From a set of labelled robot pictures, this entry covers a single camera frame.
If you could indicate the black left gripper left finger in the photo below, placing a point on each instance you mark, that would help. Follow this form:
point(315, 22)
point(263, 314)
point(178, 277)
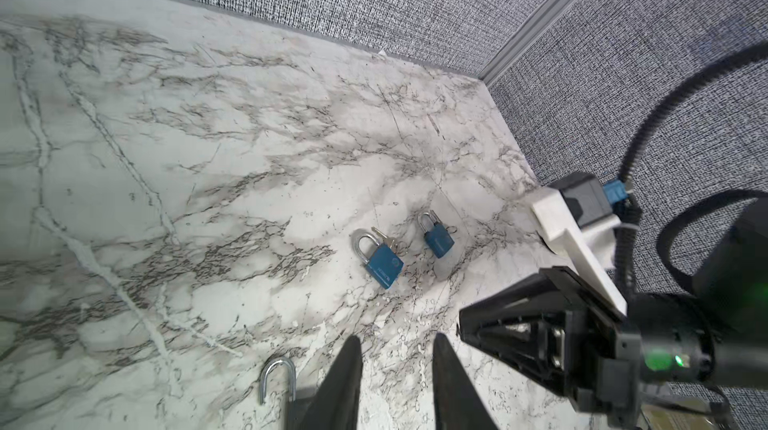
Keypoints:
point(336, 403)

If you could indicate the black padlock upper left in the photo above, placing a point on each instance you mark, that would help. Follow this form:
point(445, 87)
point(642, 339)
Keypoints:
point(278, 384)

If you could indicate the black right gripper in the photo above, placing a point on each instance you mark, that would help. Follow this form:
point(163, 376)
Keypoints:
point(577, 346)

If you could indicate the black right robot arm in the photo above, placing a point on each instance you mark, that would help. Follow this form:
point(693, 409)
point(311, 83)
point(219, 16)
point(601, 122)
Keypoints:
point(714, 331)

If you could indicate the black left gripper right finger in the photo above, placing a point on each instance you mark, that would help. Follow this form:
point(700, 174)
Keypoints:
point(457, 404)

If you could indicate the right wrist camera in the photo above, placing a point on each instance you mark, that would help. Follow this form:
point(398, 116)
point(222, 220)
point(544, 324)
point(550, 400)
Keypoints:
point(574, 217)

